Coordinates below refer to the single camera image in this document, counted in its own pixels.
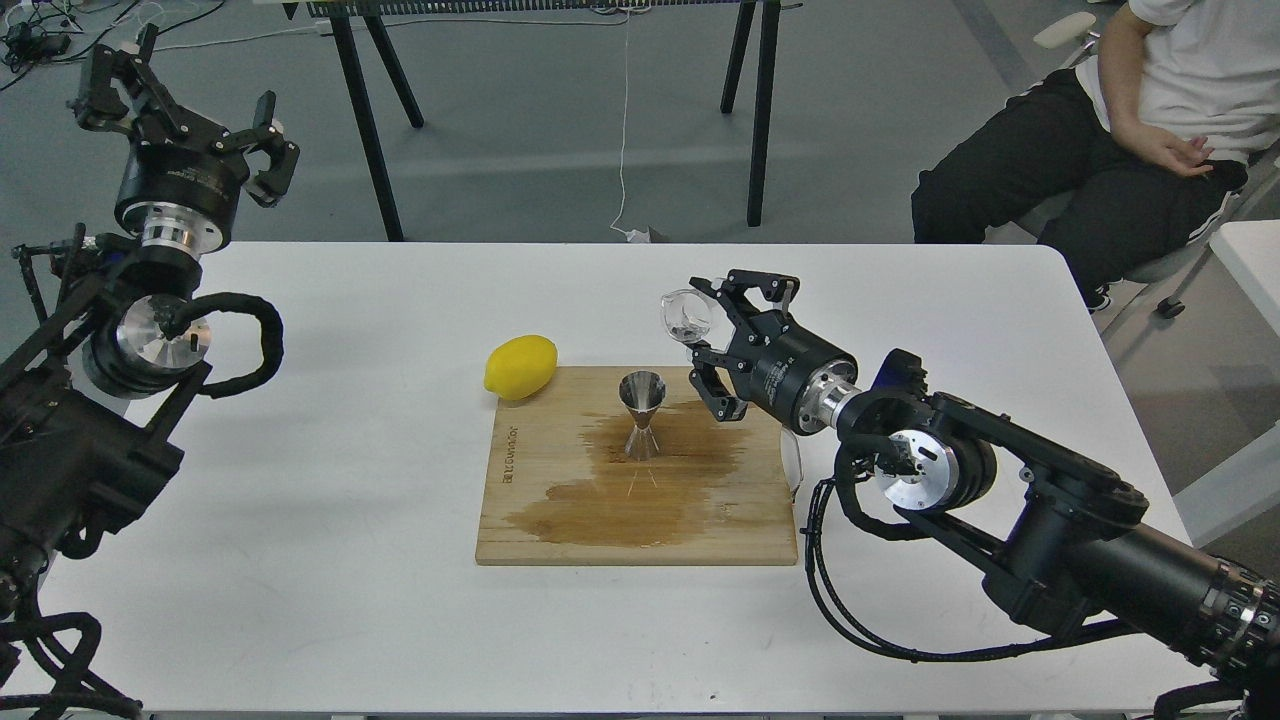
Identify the small clear glass cup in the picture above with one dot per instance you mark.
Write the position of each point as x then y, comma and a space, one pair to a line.
686, 316

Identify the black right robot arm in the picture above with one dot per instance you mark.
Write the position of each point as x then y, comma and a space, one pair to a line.
1059, 537

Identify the wooden cutting board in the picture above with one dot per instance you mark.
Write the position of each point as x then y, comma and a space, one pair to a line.
560, 489

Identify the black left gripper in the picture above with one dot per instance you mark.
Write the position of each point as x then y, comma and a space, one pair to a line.
118, 92

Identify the steel double jigger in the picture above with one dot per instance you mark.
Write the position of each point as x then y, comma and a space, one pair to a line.
642, 393

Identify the yellow lemon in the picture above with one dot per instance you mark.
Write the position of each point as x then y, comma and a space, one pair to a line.
520, 367

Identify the seated person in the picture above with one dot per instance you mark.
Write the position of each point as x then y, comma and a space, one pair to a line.
1110, 140

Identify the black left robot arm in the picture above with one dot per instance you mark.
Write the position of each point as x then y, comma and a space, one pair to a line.
123, 346

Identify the office chair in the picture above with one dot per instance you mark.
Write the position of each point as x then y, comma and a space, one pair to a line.
1150, 250

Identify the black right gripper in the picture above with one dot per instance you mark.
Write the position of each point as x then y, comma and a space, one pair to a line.
792, 374

